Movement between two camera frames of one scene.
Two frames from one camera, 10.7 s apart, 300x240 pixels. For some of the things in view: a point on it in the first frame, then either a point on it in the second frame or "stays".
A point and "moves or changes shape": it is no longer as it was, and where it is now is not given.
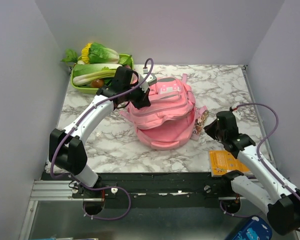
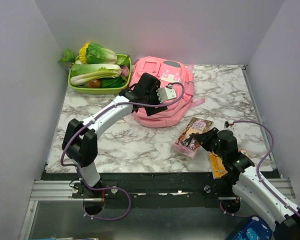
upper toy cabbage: (100, 54) stays
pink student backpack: (169, 123) moves or changes shape
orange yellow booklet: (222, 161) stays
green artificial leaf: (71, 56) stays
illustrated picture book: (199, 123) moves or changes shape
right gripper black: (209, 129) → (204, 138)
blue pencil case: (256, 229) stays
